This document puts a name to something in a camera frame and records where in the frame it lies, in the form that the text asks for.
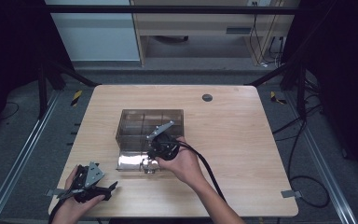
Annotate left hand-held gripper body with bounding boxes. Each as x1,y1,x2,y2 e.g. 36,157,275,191
55,161,107,204

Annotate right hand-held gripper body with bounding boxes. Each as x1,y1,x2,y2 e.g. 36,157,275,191
145,120,181,161

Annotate smoky transparent drawer box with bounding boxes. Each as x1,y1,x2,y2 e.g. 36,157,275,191
115,108,186,154

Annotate person's right hand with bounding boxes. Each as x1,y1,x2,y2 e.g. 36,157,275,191
154,135,207,189

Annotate person's left hand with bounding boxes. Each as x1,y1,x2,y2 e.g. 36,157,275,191
51,165,106,224

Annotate yellow black floor tape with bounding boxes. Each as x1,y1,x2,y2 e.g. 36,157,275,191
269,91,288,105
70,90,84,107

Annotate white cabinet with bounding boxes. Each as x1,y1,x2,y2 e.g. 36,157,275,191
44,0,141,63

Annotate grey panel on desk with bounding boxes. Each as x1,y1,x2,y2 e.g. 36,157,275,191
226,27,253,35

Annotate black curtain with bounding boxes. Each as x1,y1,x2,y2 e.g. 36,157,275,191
282,0,358,189
0,0,73,147

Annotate grey table edge bracket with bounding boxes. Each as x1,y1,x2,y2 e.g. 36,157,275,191
281,189,303,199
45,188,63,198

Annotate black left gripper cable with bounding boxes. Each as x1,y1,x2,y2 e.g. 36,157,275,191
48,199,67,224

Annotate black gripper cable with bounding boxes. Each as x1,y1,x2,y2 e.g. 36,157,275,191
48,199,67,224
167,140,227,203

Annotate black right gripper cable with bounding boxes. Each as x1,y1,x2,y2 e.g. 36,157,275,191
167,140,227,203

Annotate aluminium floor rail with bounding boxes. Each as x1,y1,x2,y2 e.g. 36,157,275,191
0,90,62,224
283,91,358,224

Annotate thin black floor cable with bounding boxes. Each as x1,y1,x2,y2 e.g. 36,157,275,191
0,101,21,121

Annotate black metal frame strut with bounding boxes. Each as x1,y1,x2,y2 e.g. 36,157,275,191
244,61,309,120
36,58,101,119

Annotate black horizontal frame bar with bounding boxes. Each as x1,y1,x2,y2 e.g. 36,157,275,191
43,4,303,16

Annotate black cables under desk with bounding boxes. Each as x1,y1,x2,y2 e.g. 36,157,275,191
249,2,286,67

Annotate black floor cable loop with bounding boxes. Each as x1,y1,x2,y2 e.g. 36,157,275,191
272,102,331,209

